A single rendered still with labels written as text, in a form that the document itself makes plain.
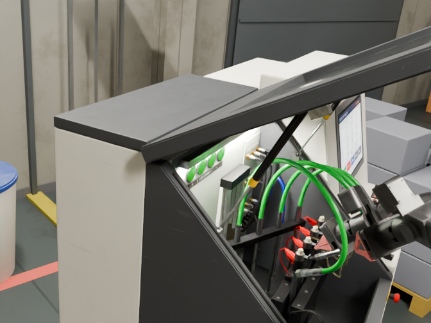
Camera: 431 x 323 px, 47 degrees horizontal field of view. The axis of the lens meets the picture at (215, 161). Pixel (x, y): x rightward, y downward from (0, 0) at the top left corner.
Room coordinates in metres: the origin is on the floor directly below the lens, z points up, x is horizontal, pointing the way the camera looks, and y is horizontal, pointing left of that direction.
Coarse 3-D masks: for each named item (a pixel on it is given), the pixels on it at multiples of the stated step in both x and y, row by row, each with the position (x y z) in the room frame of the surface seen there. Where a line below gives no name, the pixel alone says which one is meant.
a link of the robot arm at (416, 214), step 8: (416, 208) 0.80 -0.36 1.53; (424, 208) 0.79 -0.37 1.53; (408, 216) 0.79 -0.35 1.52; (416, 216) 0.78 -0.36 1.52; (424, 216) 0.77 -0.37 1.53; (416, 224) 0.77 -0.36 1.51; (424, 224) 0.75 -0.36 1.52; (424, 232) 0.76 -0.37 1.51; (416, 240) 0.79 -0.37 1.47; (424, 240) 0.76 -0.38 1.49
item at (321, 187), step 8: (280, 160) 1.23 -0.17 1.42; (288, 160) 1.22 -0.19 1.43; (296, 168) 1.19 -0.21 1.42; (304, 168) 1.18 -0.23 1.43; (312, 176) 1.15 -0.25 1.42; (320, 184) 1.13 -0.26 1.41; (328, 200) 1.10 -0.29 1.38; (240, 208) 1.33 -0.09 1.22; (336, 208) 1.09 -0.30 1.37; (240, 216) 1.33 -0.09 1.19; (336, 216) 1.08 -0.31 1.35; (240, 224) 1.33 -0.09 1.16; (344, 232) 1.06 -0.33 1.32; (344, 240) 1.05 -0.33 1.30; (344, 248) 1.05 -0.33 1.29; (344, 256) 1.05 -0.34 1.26; (336, 264) 1.06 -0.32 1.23; (328, 272) 1.07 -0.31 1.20
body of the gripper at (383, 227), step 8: (376, 224) 0.92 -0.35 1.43; (384, 224) 0.90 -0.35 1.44; (360, 232) 0.91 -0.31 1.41; (368, 232) 0.90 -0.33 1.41; (376, 232) 0.91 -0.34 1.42; (384, 232) 0.88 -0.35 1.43; (392, 232) 0.86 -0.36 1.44; (368, 240) 0.89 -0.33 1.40; (376, 240) 0.90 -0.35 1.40; (384, 240) 0.88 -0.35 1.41; (392, 240) 0.86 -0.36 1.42; (376, 248) 0.88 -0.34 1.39; (384, 248) 0.89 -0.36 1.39; (392, 248) 0.88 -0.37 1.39; (376, 256) 0.87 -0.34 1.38
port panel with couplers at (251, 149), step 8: (256, 136) 1.61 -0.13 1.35; (248, 144) 1.55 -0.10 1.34; (256, 144) 1.62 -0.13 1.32; (248, 152) 1.56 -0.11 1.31; (256, 152) 1.59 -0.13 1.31; (264, 152) 1.62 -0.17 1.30; (248, 160) 1.57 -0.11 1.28; (256, 160) 1.64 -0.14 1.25; (248, 176) 1.59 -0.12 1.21; (248, 192) 1.61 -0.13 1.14; (248, 200) 1.62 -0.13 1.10; (256, 200) 1.62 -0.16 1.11; (248, 208) 1.63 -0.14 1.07
